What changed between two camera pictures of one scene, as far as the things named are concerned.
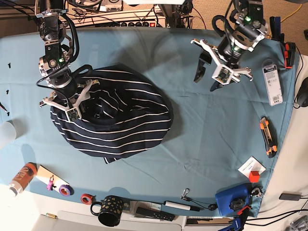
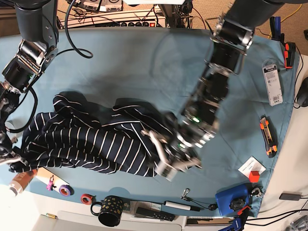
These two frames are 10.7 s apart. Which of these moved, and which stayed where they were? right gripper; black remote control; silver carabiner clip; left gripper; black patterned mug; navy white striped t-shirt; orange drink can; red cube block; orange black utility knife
Moved: navy white striped t-shirt; left gripper; right gripper
Stayed: black remote control; silver carabiner clip; black patterned mug; red cube block; orange drink can; orange black utility knife
